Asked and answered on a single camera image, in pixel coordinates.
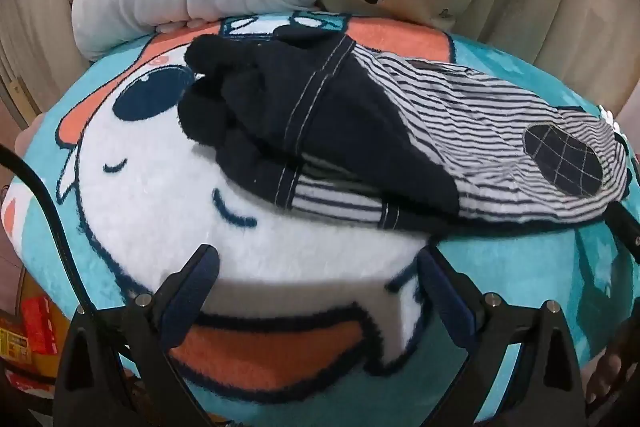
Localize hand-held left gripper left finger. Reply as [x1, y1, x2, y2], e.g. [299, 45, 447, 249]
[52, 244, 221, 427]

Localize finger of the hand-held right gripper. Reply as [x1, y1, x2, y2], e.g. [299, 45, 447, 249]
[602, 202, 640, 263]

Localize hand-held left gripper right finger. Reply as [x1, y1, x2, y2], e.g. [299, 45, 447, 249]
[417, 248, 587, 427]

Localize dark striped pants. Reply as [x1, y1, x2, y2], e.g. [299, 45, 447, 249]
[177, 29, 631, 233]

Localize teal cartoon printed blanket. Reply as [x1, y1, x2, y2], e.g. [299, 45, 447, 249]
[0, 12, 640, 427]

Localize red box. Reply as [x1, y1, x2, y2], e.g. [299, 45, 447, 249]
[0, 292, 71, 393]

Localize beige curtain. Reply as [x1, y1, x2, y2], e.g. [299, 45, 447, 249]
[0, 0, 640, 128]

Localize black cable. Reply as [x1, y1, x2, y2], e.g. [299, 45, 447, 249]
[0, 144, 136, 408]

